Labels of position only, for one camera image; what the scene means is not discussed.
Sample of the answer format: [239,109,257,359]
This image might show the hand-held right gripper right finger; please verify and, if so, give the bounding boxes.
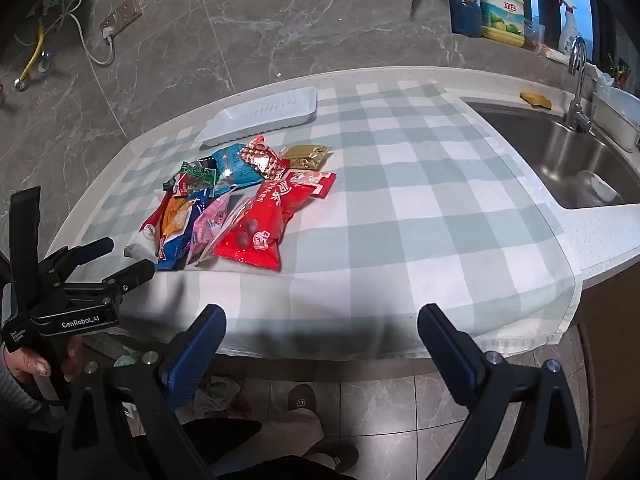
[417,304,586,480]

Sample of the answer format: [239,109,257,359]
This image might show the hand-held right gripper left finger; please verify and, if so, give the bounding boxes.
[60,304,261,480]

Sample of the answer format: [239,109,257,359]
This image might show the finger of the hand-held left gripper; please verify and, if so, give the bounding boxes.
[64,237,115,267]
[94,259,156,306]

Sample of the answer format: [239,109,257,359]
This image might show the blue snack packet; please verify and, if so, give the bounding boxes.
[156,189,217,272]

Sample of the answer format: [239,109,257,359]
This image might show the white red snack packet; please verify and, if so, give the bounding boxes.
[125,190,174,262]

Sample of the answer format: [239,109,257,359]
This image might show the orange snack packet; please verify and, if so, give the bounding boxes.
[161,195,195,242]

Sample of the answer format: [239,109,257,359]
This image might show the small red snack packet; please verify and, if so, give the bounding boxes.
[171,172,202,197]

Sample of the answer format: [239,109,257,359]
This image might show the green snack packet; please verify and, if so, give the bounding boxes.
[179,159,218,197]

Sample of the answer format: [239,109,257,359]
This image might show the large red snack packet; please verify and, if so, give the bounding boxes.
[212,180,301,272]

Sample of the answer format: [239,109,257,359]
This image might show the teal snack packet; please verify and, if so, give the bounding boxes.
[210,145,266,189]

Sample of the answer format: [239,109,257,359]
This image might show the red patterned snack packet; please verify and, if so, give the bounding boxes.
[239,135,291,182]

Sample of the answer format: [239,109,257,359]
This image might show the white plastic tray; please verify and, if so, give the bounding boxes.
[194,86,319,148]

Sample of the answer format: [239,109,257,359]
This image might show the pink white snack packet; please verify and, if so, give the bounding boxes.
[285,170,337,200]

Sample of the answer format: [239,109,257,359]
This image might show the gold snack packet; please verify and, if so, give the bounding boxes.
[277,144,333,170]

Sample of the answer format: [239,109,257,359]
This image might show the person's left forearm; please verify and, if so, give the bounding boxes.
[0,355,46,423]

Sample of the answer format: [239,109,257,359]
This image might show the person's left hand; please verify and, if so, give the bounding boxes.
[2,334,85,386]

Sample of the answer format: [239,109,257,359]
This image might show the crumpled rag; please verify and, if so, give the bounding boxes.
[194,374,252,417]

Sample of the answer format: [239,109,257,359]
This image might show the person's dark trousers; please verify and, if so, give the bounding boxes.
[170,417,361,480]

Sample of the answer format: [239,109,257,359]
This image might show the grey slipper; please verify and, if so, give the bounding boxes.
[287,384,321,415]
[309,442,360,474]

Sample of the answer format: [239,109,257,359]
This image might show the green white checkered cloth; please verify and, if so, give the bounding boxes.
[47,80,586,361]

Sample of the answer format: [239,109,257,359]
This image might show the stainless steel sink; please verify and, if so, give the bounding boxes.
[462,100,640,211]

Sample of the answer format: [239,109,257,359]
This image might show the yellow sponge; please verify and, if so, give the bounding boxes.
[520,91,553,110]

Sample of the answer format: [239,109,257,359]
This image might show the chrome faucet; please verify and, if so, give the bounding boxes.
[564,36,594,134]

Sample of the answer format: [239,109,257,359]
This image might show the blue utensil holder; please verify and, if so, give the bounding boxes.
[448,0,483,38]

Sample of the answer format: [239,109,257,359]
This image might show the yellow detergent bottle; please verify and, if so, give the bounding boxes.
[479,0,526,47]

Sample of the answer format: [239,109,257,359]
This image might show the white spray bottle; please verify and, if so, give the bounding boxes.
[556,0,584,57]

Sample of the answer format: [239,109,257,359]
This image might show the yellow gas hose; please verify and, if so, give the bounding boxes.
[14,25,46,92]

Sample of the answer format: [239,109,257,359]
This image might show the white power cable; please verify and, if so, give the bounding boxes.
[64,0,115,67]

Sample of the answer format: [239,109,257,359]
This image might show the gold wall socket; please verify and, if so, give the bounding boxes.
[99,0,142,40]

